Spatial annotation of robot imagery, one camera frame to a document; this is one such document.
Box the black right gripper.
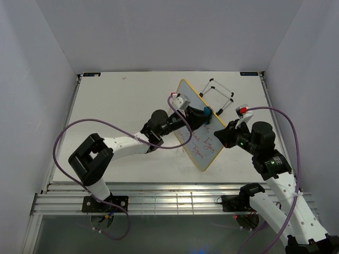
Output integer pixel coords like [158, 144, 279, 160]
[212, 119, 258, 156]

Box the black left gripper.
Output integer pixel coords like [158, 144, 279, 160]
[159, 106, 210, 138]

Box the blue bone shaped eraser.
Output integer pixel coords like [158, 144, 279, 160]
[203, 106, 213, 125]

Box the yellow framed whiteboard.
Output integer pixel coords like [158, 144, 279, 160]
[176, 79, 226, 171]

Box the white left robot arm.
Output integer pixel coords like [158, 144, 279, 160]
[68, 106, 212, 212]

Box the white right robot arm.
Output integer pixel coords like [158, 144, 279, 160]
[214, 120, 338, 253]

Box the black XDOF label right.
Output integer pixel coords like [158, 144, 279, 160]
[239, 71, 259, 76]

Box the black xdof label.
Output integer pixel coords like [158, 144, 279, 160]
[239, 71, 259, 76]
[82, 72, 101, 77]

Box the black XDOF label left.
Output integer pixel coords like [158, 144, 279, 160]
[82, 72, 101, 77]

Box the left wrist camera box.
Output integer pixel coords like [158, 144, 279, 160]
[171, 93, 191, 111]

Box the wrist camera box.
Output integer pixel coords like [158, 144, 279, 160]
[235, 104, 254, 129]
[171, 93, 191, 111]

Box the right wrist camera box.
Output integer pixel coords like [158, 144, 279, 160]
[235, 104, 254, 129]

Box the black wire easel stand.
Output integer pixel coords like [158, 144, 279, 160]
[199, 78, 235, 116]

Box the aluminium table frame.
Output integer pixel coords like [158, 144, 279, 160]
[21, 71, 332, 254]

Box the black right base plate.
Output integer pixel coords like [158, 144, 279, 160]
[221, 195, 255, 212]

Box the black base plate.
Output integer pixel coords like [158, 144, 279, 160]
[81, 195, 129, 213]
[221, 195, 255, 212]

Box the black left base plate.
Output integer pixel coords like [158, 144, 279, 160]
[81, 195, 129, 213]

